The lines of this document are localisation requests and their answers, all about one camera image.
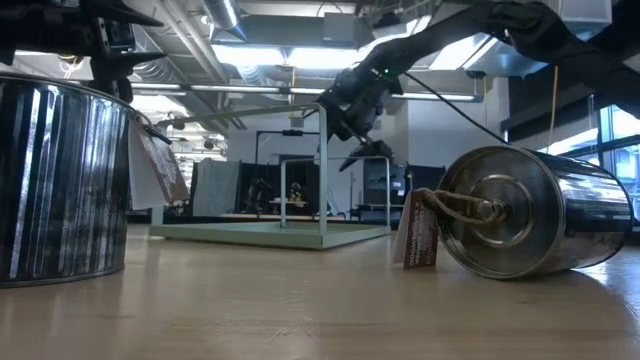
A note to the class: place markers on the silver spiral air duct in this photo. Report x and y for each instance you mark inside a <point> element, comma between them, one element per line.
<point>222,12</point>

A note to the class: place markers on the silver candle tin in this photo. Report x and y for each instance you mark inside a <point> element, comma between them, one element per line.
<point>575,215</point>
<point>60,190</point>

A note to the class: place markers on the long ceiling strip light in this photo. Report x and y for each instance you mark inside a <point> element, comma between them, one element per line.
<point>240,88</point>

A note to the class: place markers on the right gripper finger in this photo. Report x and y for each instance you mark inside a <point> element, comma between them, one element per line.
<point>372,150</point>
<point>337,105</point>

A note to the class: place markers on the black curtain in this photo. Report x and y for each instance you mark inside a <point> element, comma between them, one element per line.
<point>427,177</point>

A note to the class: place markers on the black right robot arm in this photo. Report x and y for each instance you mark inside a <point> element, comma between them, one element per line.
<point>525,25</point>

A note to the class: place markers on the black metal frame station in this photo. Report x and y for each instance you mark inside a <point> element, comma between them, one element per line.
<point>287,132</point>

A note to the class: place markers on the grey cloth cover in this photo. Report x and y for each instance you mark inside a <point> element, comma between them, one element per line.
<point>217,187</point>

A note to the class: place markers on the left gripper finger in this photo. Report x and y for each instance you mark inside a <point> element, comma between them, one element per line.
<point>115,11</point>
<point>117,70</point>

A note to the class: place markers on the black ceiling security camera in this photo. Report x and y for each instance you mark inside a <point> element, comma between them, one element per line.
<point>475,74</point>

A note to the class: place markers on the dark background monitor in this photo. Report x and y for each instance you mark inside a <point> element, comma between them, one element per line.
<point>382,182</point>

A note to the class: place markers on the green perforated metal shelf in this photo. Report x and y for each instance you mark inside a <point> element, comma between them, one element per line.
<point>260,235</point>

